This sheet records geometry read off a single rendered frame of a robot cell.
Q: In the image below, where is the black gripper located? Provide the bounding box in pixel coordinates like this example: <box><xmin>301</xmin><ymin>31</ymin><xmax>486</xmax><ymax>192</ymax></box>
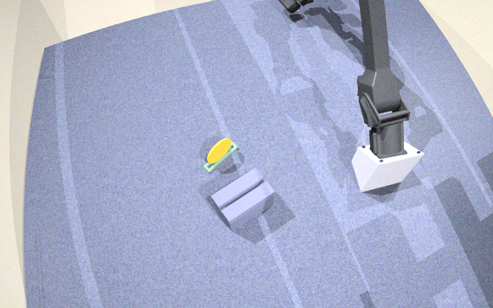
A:
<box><xmin>279</xmin><ymin>0</ymin><xmax>314</xmax><ymax>13</ymax></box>

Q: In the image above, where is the gold coin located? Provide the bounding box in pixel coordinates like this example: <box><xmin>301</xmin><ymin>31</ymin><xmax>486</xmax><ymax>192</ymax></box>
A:
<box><xmin>207</xmin><ymin>138</ymin><xmax>231</xmax><ymax>164</ymax></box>

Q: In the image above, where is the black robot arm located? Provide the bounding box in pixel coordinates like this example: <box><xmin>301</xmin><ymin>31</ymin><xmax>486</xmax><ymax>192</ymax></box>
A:
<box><xmin>357</xmin><ymin>0</ymin><xmax>410</xmax><ymax>159</ymax></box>

